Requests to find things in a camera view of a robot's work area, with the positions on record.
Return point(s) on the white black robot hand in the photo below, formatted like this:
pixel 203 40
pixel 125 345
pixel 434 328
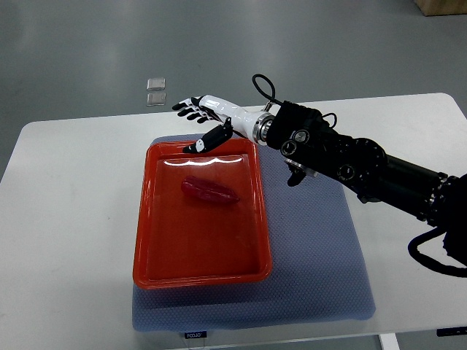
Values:
pixel 251 125

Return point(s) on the red pepper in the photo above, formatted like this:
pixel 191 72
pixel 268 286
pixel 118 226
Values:
pixel 208 190

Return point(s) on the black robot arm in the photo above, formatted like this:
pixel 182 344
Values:
pixel 311 145

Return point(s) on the red plastic tray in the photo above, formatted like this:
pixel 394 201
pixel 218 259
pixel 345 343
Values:
pixel 182 240

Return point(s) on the upper floor socket plate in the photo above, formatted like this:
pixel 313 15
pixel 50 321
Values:
pixel 158 83

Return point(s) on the blue grey mesh mat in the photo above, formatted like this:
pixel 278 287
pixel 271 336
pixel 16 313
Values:
pixel 318 271

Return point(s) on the cardboard box corner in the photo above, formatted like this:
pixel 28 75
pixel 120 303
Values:
pixel 441 7

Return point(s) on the white table leg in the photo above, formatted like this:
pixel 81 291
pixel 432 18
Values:
pixel 388 341

